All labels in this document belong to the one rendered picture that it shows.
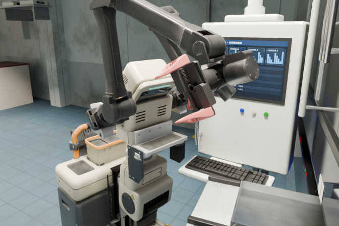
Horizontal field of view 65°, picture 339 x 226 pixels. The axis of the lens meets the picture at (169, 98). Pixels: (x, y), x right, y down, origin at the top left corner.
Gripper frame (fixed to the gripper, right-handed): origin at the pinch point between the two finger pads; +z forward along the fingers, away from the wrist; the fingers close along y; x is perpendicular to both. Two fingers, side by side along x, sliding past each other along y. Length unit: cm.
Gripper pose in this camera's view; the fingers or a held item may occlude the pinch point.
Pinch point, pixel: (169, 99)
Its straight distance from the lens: 52.7
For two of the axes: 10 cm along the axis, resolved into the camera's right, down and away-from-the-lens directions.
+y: 4.2, 9.1, 0.0
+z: -6.6, 3.1, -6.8
